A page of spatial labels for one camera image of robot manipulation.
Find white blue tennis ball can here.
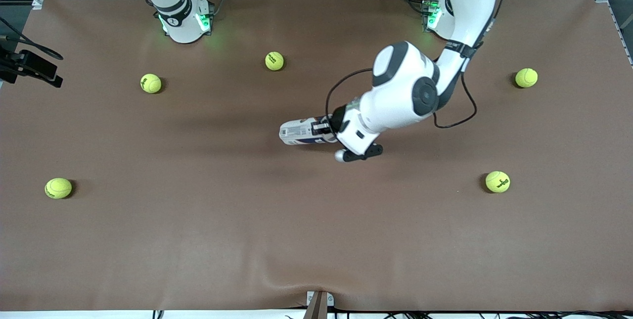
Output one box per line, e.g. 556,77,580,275
279,118,338,146

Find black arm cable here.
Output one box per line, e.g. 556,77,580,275
0,16,64,61
324,0,523,130

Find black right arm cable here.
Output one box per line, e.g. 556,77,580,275
0,16,64,61

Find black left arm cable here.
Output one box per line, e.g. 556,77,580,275
324,0,523,130

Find brown camera support bar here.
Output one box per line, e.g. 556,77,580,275
303,291,329,319

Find white metal bracket plate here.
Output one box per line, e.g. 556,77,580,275
306,291,335,307

